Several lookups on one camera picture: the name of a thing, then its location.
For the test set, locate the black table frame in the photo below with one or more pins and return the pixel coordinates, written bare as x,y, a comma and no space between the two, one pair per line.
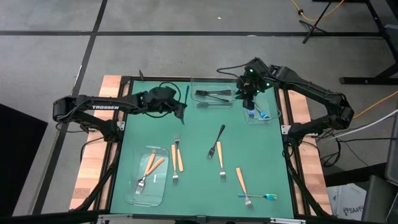
155,216

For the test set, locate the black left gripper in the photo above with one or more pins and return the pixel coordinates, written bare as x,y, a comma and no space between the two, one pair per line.
161,96

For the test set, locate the dark grey chair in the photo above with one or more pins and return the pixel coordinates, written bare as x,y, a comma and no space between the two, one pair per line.
379,199

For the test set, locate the green table mat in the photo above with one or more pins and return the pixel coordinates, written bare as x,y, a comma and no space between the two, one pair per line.
199,130

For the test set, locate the black desk frame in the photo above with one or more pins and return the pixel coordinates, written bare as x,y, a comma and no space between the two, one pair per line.
357,80

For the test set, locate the wooden side board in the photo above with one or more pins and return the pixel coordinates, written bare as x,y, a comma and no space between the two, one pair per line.
308,158
90,161

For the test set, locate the black stand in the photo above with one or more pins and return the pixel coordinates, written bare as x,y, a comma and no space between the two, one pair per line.
316,21

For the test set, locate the black floor mat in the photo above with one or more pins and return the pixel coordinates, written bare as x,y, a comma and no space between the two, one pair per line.
18,161

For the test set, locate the black frame post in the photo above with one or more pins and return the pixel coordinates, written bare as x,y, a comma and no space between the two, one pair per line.
303,183
99,180

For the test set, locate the white printed cardboard box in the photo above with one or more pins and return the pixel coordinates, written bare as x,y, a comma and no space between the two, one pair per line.
348,202

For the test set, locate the clear plastic bin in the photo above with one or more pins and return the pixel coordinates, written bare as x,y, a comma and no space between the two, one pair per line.
211,87
155,193
270,121

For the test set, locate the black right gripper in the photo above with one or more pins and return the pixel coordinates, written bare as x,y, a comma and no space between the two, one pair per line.
252,85

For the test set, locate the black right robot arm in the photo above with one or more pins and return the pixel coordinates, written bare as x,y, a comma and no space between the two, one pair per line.
311,88

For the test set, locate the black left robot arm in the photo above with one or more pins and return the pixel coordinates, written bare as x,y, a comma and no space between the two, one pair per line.
93,103

